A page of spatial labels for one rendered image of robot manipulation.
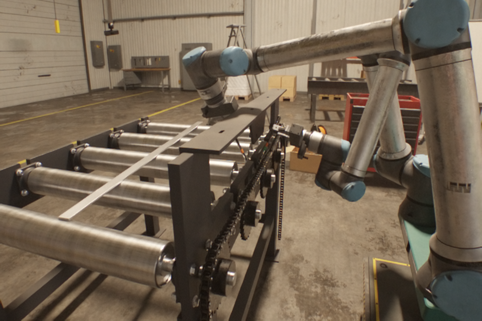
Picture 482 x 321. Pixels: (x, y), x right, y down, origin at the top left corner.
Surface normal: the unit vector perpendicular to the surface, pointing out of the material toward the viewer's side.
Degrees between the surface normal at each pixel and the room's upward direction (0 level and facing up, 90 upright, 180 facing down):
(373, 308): 0
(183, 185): 90
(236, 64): 84
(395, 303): 0
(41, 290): 90
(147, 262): 48
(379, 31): 78
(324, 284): 0
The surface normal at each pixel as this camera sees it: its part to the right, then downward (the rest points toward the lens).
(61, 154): 0.96, 0.07
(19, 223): -0.14, -0.68
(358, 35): -0.59, 0.02
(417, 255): 0.00, -0.96
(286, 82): -0.27, 0.27
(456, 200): -0.66, 0.24
